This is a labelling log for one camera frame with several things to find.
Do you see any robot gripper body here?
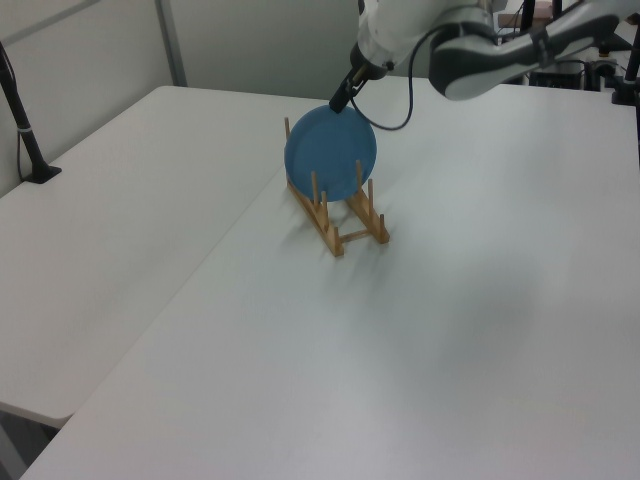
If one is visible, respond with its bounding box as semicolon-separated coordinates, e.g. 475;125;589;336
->
349;9;407;81

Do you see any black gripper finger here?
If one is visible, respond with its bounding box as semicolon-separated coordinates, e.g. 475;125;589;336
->
327;73;354;112
344;63;372;114

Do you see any blue round plate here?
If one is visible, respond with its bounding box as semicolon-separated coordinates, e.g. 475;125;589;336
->
282;103;379;204

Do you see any wooden plate rack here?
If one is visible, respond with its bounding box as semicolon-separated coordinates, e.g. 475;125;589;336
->
282;116;391;260

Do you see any black equipment box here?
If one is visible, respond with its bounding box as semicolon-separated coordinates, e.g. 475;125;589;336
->
527;58;617;94

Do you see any black pole with clamp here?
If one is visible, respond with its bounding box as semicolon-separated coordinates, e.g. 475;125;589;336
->
610;0;640;106

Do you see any black pole with foot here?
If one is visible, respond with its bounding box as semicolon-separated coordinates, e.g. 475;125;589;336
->
0;39;64;186

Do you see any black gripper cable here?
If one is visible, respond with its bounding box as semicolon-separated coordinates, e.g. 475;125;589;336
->
349;21;469;133

